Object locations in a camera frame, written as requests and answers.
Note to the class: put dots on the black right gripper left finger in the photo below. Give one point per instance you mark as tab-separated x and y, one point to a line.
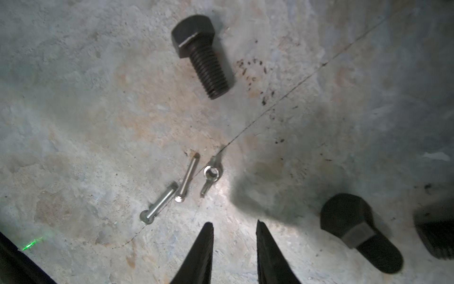
197	266

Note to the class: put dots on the silver wing nut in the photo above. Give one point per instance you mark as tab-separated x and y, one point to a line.
212	173

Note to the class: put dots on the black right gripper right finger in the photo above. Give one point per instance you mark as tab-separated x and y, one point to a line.
272	266

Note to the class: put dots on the short silver screw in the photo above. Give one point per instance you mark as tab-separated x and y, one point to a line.
183	188

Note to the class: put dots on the black hex bolt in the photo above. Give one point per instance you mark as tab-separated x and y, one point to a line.
193	38
434	225

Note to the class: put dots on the black bolt pair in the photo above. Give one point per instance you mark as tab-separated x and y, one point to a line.
349	218

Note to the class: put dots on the silver long screw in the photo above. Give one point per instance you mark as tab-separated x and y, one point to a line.
147	216

